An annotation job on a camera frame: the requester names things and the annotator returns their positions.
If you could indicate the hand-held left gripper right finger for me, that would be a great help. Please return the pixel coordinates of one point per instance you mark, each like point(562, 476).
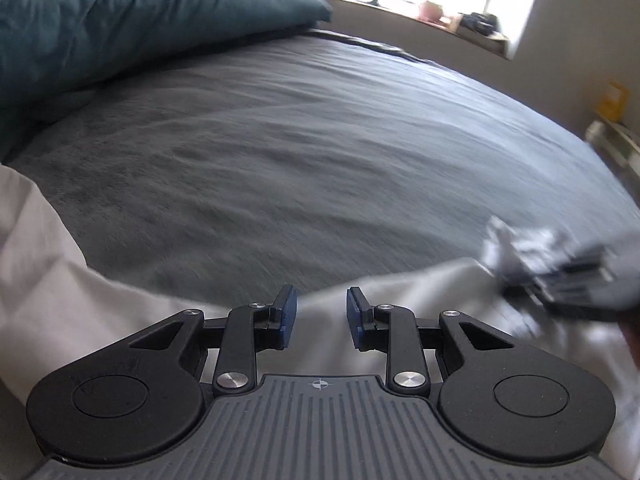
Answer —
point(356, 317)

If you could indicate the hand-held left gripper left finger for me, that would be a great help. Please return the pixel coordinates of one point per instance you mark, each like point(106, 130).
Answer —
point(289, 312)

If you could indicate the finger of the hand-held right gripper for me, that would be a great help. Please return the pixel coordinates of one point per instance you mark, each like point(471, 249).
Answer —
point(555, 285)

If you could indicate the white shirt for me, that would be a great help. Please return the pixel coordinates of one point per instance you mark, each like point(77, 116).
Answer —
point(45, 285)

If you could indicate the grey bed blanket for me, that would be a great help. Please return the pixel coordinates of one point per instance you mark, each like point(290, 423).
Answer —
point(300, 160)

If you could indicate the yellow box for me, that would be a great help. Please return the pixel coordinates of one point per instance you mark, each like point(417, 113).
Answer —
point(614, 100)

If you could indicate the black item on windowsill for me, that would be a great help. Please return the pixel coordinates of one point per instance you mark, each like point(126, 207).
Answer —
point(477, 22)

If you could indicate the pink cup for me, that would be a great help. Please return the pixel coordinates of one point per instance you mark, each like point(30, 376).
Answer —
point(431, 10)

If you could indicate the teal duvet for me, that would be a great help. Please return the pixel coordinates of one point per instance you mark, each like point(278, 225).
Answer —
point(125, 20)

